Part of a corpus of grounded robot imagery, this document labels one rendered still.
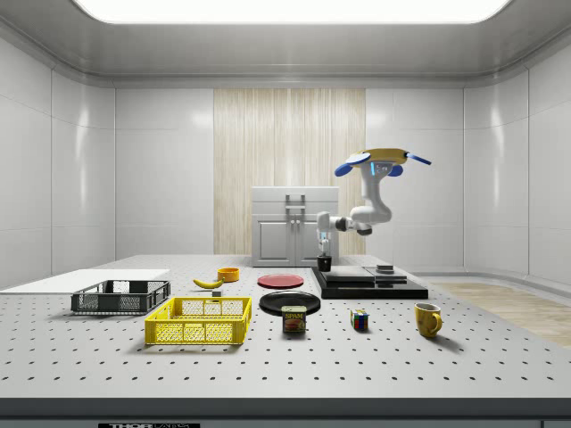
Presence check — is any white cabinet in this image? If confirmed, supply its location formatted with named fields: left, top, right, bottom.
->
left=251, top=185, right=340, bottom=268

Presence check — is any red plate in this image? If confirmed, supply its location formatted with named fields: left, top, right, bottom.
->
left=257, top=274, right=304, bottom=289

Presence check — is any black stove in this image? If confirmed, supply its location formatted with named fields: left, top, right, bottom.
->
left=310, top=263, right=430, bottom=300

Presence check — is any black plate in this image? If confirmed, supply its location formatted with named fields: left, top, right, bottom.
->
left=259, top=290, right=322, bottom=315

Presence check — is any flat-sided can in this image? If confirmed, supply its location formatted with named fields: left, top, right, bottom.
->
left=281, top=305, right=308, bottom=334

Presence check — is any drone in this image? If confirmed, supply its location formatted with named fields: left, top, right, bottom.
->
left=334, top=147, right=434, bottom=179

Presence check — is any yellow mug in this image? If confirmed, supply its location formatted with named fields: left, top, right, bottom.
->
left=414, top=302, right=444, bottom=339

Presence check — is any yellow basket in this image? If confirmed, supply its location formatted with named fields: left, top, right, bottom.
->
left=144, top=296, right=253, bottom=346

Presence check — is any dark grey basket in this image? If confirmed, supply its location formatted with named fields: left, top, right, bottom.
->
left=70, top=279, right=172, bottom=315

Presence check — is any white board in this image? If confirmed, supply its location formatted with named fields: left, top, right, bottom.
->
left=0, top=268, right=171, bottom=295

